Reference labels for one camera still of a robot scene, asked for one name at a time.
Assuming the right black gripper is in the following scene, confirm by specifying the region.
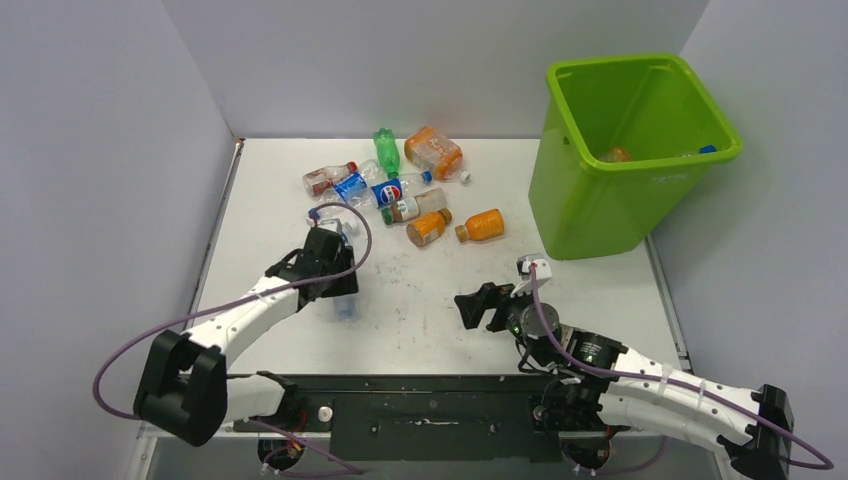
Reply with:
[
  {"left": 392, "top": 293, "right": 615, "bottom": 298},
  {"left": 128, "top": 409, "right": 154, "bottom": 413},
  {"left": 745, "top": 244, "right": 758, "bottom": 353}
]
[{"left": 455, "top": 278, "right": 552, "bottom": 367}]

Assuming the small orange juice bottle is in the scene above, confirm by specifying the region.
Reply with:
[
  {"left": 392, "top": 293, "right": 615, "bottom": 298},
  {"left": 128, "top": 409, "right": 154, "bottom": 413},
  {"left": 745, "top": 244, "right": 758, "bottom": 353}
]
[{"left": 406, "top": 208, "right": 452, "bottom": 248}]

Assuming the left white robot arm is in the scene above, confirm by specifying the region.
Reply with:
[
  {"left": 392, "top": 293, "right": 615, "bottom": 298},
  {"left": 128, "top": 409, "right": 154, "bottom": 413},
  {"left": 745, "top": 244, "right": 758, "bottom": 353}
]
[{"left": 133, "top": 220, "right": 358, "bottom": 446}]

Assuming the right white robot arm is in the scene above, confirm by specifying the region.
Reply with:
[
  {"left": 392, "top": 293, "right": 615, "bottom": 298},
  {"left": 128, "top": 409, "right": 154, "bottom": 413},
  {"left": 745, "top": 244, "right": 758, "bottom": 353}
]
[{"left": 454, "top": 282, "right": 793, "bottom": 479}]

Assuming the green plastic bin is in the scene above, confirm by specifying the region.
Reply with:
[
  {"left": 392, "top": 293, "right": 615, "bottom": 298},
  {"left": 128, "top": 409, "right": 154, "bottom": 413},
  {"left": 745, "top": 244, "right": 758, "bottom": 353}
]
[{"left": 528, "top": 53, "right": 743, "bottom": 260}]

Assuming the blue label crushed bottle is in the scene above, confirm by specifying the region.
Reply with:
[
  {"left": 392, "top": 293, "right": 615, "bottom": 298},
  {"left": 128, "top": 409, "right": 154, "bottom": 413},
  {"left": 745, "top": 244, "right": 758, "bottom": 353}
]
[{"left": 307, "top": 160, "right": 388, "bottom": 222}]

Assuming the crushed red label bottle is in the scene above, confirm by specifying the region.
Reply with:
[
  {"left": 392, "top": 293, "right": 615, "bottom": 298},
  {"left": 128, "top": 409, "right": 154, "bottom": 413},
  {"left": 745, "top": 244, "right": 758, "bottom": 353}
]
[{"left": 302, "top": 162, "right": 358, "bottom": 197}]

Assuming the pepsi bottle blue cap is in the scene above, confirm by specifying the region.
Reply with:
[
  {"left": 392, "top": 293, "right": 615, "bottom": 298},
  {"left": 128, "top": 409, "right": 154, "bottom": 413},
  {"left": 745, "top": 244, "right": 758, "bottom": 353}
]
[{"left": 368, "top": 171, "right": 433, "bottom": 209}]

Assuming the green soda bottle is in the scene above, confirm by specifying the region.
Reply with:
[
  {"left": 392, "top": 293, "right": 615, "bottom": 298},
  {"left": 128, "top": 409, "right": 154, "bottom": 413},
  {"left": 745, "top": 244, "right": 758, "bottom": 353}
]
[{"left": 373, "top": 128, "right": 400, "bottom": 178}]

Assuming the large orange tea bottle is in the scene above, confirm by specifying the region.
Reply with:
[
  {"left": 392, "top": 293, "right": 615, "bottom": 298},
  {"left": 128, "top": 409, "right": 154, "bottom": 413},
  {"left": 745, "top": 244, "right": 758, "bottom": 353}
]
[{"left": 404, "top": 126, "right": 471, "bottom": 184}]

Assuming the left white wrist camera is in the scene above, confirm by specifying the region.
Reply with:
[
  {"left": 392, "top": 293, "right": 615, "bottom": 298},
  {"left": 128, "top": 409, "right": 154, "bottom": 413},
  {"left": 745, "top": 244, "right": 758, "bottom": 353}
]
[{"left": 317, "top": 218, "right": 355, "bottom": 242}]

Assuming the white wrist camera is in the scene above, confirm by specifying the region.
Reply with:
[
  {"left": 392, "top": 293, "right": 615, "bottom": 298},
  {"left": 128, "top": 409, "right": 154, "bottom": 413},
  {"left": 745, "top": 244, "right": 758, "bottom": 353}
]
[
  {"left": 317, "top": 218, "right": 355, "bottom": 242},
  {"left": 511, "top": 253, "right": 553, "bottom": 297}
]

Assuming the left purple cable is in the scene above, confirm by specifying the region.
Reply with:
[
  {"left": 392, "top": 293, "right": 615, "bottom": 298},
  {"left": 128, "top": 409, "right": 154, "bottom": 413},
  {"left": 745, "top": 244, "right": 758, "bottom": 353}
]
[{"left": 91, "top": 201, "right": 374, "bottom": 422}]

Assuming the purple cable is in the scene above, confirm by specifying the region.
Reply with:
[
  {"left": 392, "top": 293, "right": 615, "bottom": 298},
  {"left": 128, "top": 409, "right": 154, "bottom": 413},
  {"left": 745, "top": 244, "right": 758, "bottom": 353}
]
[
  {"left": 91, "top": 201, "right": 374, "bottom": 422},
  {"left": 526, "top": 261, "right": 835, "bottom": 472}
]

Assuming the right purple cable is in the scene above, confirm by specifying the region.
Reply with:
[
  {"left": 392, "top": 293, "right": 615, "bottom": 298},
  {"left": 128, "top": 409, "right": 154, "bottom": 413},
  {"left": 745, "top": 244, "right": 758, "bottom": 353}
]
[{"left": 526, "top": 261, "right": 835, "bottom": 472}]

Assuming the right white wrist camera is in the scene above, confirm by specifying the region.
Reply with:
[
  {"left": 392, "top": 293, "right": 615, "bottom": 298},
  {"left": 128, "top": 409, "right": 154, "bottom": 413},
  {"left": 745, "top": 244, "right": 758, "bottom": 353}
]
[{"left": 511, "top": 253, "right": 553, "bottom": 297}]

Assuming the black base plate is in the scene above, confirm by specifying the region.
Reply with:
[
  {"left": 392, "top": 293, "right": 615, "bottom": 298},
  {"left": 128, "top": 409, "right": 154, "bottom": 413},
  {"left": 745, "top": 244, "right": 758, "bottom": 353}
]
[{"left": 234, "top": 374, "right": 620, "bottom": 462}]

